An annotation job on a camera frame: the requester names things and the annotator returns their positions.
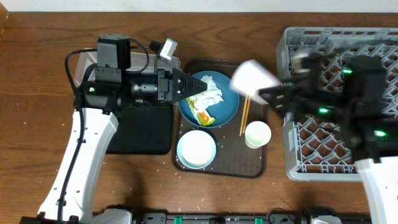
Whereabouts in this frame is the white tissue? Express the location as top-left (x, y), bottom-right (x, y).
top-left (190, 75), bottom-right (224, 112)

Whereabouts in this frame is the yellow green snack wrapper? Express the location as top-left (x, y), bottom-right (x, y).
top-left (186, 98), bottom-right (216, 127)

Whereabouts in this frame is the dark blue plate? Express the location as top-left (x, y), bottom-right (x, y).
top-left (192, 71), bottom-right (240, 128)

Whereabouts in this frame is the light blue rice bowl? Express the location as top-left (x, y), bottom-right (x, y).
top-left (177, 129), bottom-right (217, 170)

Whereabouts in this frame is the wooden chopstick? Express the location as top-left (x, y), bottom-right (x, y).
top-left (239, 95), bottom-right (249, 136)
top-left (242, 97), bottom-right (251, 134)

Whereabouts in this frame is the white cup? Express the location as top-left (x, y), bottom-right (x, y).
top-left (229, 60), bottom-right (281, 96)

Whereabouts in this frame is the pale pink cup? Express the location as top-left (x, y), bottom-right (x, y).
top-left (244, 121), bottom-right (272, 149)

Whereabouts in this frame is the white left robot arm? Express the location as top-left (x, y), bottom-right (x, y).
top-left (21, 34), bottom-right (207, 223)

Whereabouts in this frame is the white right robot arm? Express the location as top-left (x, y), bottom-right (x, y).
top-left (257, 53), bottom-right (397, 223)

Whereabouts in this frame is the black food waste tray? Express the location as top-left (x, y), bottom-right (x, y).
top-left (106, 105), bottom-right (173, 155)

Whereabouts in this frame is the grey dishwasher rack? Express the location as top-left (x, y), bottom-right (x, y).
top-left (276, 27), bottom-right (397, 182)

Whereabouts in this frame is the clear plastic waste bin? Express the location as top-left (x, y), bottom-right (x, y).
top-left (73, 47), bottom-right (183, 105)

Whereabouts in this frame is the dark brown serving tray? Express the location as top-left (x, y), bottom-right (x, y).
top-left (173, 58), bottom-right (267, 179)

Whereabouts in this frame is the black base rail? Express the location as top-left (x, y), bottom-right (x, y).
top-left (132, 213), bottom-right (316, 224)

